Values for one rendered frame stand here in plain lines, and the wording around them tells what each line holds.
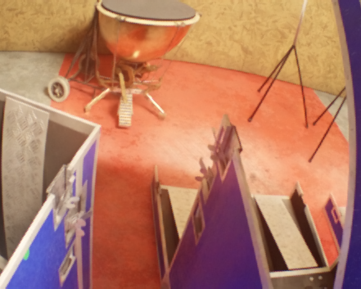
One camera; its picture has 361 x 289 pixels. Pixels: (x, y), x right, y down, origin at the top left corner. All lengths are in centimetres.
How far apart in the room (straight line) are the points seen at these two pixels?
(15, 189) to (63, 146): 29
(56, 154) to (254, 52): 306
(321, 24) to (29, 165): 346
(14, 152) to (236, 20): 293
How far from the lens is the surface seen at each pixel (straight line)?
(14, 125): 120
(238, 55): 397
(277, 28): 397
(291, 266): 199
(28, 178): 125
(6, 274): 70
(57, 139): 114
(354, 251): 55
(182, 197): 234
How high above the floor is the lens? 154
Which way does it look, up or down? 33 degrees down
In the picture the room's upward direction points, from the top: 16 degrees clockwise
